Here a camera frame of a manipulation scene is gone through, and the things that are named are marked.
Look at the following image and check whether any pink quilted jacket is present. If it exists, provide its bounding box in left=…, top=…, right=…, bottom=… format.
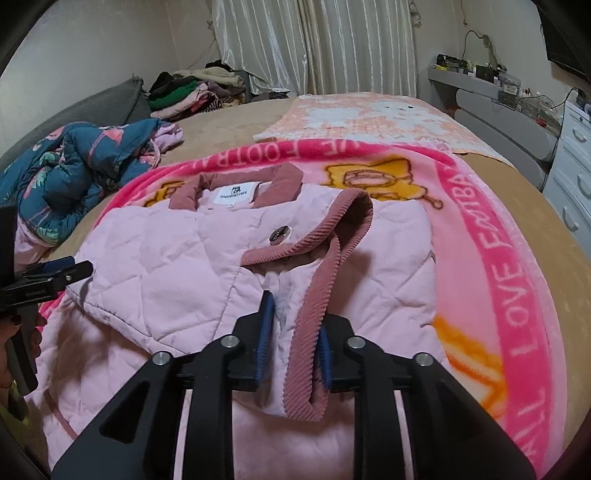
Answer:
left=27, top=164, right=446, bottom=479

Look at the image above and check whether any pile of mixed clothes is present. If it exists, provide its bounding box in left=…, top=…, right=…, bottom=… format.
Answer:
left=147, top=60, right=290, bottom=121

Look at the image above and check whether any person's left hand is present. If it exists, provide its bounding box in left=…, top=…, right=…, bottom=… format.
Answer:
left=1, top=316, right=43, bottom=396

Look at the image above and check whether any blue floral quilted jacket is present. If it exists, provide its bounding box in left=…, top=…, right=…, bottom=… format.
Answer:
left=1, top=118, right=162, bottom=246

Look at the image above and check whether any pink football print blanket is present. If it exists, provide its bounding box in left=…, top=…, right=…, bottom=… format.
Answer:
left=29, top=139, right=567, bottom=476

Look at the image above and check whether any grey pillow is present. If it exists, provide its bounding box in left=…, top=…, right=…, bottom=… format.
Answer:
left=1, top=76, right=150, bottom=170

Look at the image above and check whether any white drawer chest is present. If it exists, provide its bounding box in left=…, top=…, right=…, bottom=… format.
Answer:
left=543, top=101, right=591, bottom=257

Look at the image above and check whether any grey curved shelf unit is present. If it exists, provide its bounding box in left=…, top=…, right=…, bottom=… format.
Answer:
left=428, top=66, right=558, bottom=190

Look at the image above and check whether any peach white checkered blanket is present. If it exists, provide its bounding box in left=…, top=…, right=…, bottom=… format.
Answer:
left=253, top=92, right=509, bottom=164

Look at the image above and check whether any white striped curtain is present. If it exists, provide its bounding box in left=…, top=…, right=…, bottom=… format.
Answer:
left=212, top=0, right=417, bottom=97

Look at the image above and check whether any clutter on grey shelf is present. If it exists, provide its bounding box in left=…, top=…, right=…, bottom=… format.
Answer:
left=431, top=29, right=562, bottom=137

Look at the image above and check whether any black wall television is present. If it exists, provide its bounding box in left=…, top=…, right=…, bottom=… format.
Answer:
left=532, top=0, right=591, bottom=83

